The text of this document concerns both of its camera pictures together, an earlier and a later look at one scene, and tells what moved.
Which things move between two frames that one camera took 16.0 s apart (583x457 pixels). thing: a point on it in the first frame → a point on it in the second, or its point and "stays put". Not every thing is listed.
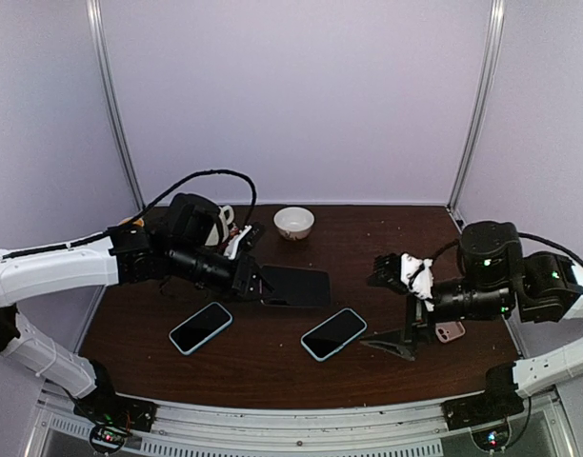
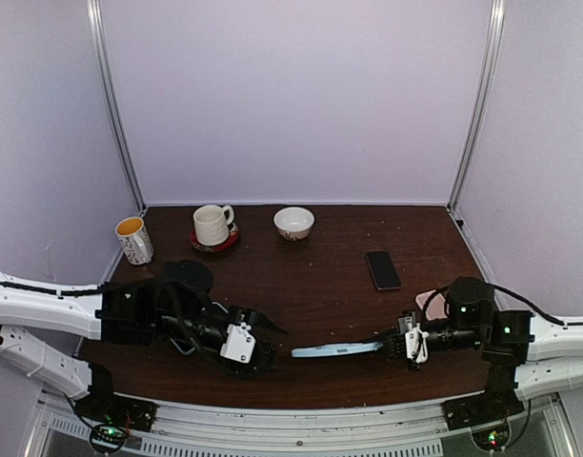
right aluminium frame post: (479, 101) stays put
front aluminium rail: (197, 428) stays put
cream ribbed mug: (227, 217) stays put
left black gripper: (247, 271) → (252, 317)
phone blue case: (331, 333) → (335, 349)
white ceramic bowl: (293, 223) stays put
